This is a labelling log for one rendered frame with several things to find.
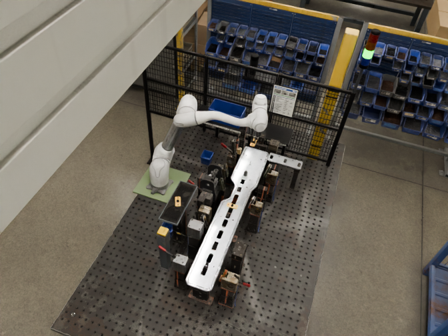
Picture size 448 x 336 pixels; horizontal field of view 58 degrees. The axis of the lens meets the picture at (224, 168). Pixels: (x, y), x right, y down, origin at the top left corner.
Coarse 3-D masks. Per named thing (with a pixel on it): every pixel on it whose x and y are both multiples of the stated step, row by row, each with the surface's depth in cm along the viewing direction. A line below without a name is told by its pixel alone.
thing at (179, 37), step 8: (176, 40) 463; (168, 56) 486; (176, 56) 482; (160, 64) 500; (168, 64) 496; (176, 64) 489; (152, 72) 514; (168, 72) 505; (176, 72) 498; (136, 80) 533; (168, 80) 514; (176, 80) 507; (152, 88) 534; (160, 88) 528; (176, 88) 516; (176, 96) 526
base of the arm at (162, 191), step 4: (172, 180) 357; (168, 184) 351; (148, 188) 349; (152, 188) 347; (156, 188) 346; (160, 188) 346; (164, 188) 348; (168, 188) 352; (152, 192) 344; (160, 192) 347; (164, 192) 347
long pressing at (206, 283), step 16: (240, 160) 340; (256, 160) 341; (240, 176) 328; (256, 176) 329; (240, 192) 316; (224, 208) 305; (240, 208) 306; (208, 240) 285; (224, 240) 286; (224, 256) 278; (192, 272) 268; (208, 272) 268; (208, 288) 261
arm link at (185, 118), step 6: (186, 108) 304; (192, 108) 306; (180, 114) 302; (186, 114) 300; (192, 114) 298; (174, 120) 303; (180, 120) 300; (186, 120) 299; (192, 120) 298; (180, 126) 303; (186, 126) 302; (192, 126) 304
